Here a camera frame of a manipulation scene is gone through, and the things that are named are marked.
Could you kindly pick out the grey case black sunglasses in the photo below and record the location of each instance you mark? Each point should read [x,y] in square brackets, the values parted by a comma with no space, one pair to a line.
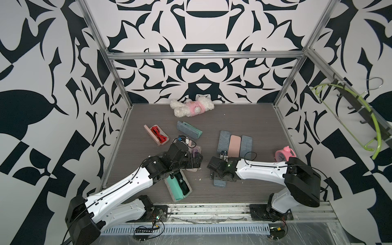
[219,183]

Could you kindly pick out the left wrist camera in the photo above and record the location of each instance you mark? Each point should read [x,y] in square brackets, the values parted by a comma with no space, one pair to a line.
[183,139]

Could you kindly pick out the black connector with cables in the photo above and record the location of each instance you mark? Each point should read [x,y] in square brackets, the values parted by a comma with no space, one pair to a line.
[142,230]

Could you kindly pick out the grey case white glasses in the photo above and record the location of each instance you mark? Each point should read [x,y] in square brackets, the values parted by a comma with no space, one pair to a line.
[224,141]

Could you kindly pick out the black wall hook rack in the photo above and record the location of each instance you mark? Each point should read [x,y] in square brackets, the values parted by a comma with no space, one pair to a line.
[370,113]

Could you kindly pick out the white pink plush toy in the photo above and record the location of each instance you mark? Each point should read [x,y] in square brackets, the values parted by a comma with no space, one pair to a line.
[191,108]

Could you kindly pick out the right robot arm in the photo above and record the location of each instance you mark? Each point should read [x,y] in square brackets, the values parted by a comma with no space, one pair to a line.
[302,184]

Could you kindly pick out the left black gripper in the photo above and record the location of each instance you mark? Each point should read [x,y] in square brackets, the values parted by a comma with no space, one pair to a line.
[195,158]

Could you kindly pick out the pink case red glasses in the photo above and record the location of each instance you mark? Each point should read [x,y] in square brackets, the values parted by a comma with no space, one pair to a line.
[157,134]

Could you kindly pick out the pink alarm clock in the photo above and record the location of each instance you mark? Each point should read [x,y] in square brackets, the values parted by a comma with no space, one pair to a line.
[285,154]

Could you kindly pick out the green clothes hanger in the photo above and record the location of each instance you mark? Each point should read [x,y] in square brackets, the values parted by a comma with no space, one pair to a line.
[363,134]

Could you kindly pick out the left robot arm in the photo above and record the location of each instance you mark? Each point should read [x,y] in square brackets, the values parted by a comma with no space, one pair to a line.
[87,218]

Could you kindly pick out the pink case thin glasses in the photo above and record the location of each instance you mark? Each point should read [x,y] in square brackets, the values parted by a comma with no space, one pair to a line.
[234,146]

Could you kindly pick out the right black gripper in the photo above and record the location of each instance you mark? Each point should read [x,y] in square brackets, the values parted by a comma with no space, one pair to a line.
[212,176]

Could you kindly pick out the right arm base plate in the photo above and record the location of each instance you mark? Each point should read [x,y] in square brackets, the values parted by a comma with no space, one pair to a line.
[265,213]

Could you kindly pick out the pink case purple glasses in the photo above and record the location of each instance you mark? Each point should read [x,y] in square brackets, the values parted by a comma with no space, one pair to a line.
[193,150]

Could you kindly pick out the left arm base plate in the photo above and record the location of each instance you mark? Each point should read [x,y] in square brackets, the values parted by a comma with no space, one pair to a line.
[157,211]

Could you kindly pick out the small black electronics box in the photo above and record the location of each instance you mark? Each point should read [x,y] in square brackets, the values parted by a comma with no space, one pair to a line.
[277,233]

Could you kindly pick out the empty grey teal case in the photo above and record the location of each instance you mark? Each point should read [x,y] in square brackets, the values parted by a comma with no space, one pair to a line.
[189,130]

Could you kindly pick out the teal case black sunglasses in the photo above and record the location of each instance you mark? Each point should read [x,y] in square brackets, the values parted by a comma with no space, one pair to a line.
[178,186]

